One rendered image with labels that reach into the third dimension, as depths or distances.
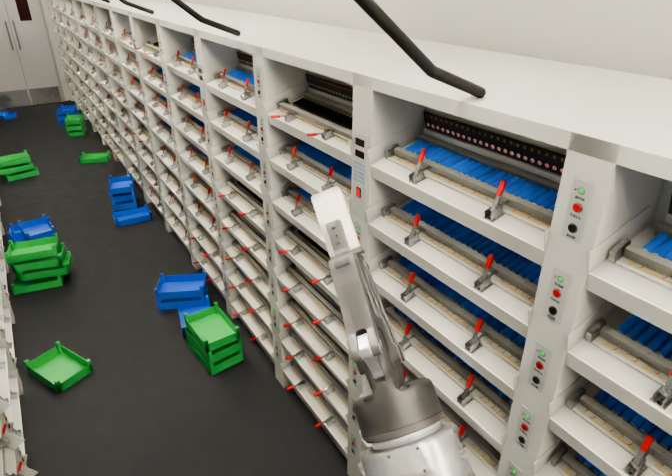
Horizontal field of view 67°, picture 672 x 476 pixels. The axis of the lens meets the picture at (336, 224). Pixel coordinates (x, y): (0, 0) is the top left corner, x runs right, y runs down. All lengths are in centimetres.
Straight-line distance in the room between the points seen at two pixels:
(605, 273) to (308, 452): 179
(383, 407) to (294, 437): 217
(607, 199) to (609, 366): 35
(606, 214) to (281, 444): 194
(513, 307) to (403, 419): 84
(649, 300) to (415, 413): 66
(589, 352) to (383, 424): 78
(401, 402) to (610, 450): 87
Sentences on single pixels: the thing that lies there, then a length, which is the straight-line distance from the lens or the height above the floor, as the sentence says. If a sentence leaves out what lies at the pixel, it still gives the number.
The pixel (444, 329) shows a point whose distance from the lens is 146.
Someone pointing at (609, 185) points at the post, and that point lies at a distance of 100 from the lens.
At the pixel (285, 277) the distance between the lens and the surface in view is 236.
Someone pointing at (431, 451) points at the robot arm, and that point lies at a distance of 45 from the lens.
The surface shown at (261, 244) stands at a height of 74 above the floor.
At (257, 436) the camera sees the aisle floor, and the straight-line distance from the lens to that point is 263.
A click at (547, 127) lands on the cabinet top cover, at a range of 105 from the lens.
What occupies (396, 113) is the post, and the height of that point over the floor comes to 161.
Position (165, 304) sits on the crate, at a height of 4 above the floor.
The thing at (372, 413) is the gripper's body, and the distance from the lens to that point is 45.
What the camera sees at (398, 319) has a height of 94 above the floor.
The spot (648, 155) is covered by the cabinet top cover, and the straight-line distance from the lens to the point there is 96.
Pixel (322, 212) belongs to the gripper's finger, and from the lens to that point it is 50.
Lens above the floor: 199
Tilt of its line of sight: 27 degrees down
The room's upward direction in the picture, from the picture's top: straight up
